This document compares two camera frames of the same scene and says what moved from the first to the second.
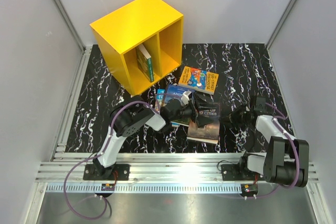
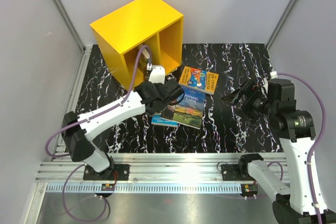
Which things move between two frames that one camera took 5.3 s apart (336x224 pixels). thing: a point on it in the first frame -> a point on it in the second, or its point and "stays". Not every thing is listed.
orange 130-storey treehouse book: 198,80 stays
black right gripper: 230,121 -> 250,90
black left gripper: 201,120 -> 157,85
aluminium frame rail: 150,167 stays
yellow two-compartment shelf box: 148,21 stays
